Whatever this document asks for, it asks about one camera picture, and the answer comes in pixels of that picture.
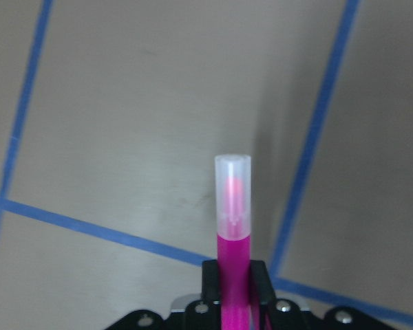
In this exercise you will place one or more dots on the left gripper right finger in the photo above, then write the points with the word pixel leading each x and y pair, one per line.
pixel 271 312

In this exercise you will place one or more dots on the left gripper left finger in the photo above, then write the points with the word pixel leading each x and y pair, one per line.
pixel 192 311

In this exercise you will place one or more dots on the pink marker pen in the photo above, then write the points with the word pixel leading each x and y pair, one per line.
pixel 233 202

